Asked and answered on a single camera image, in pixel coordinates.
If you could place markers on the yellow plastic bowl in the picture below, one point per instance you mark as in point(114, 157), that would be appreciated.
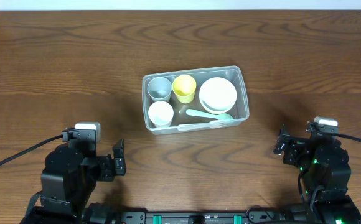
point(214, 110)

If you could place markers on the grey plastic cup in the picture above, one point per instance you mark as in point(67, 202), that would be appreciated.
point(160, 89)

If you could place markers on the pink plastic fork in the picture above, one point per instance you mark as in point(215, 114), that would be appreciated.
point(201, 126)

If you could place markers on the white bowl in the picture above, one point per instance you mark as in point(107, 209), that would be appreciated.
point(218, 93)

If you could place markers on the clear plastic container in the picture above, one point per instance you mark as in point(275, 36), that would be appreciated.
point(240, 110)

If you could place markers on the pale green plastic spoon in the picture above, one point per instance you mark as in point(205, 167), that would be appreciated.
point(197, 113)

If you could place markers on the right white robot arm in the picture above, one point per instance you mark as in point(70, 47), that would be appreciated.
point(324, 173)

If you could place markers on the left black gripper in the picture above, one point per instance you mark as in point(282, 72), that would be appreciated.
point(111, 165)

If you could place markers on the white plastic cup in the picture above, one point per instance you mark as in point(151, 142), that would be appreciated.
point(161, 114)

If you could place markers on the yellow plastic cup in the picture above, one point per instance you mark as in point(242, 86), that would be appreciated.
point(184, 87)

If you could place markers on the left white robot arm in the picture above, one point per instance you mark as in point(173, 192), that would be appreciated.
point(70, 176)

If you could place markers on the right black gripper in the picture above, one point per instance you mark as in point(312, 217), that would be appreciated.
point(288, 149)

